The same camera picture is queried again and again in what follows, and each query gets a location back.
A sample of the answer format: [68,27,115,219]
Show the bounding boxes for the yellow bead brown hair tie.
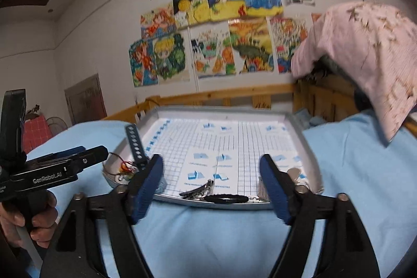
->
[109,152,141,183]

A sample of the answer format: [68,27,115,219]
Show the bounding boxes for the beige claw hair clip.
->
[287,167,302,186]

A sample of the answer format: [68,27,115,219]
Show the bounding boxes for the person's left hand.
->
[1,190,58,248]

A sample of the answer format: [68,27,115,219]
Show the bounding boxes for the red checkered bag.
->
[23,115,52,154]

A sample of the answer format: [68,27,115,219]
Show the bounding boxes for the silver hair pin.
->
[179,179,214,200]

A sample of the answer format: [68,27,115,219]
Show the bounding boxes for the grey tray with grid paper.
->
[102,105,324,211]

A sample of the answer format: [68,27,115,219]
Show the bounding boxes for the brown wooden door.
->
[64,74,107,125]

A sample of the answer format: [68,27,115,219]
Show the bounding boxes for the light blue bed sheet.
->
[25,108,417,278]

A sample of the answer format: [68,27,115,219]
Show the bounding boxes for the pink floral blanket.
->
[291,1,416,141]

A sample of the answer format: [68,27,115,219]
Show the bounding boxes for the black hair tie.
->
[203,193,250,204]

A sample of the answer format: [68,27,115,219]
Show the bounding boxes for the wooden bed frame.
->
[105,76,359,123]

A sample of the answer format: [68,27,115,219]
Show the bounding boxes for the colourful drawings on wall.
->
[129,0,313,88]

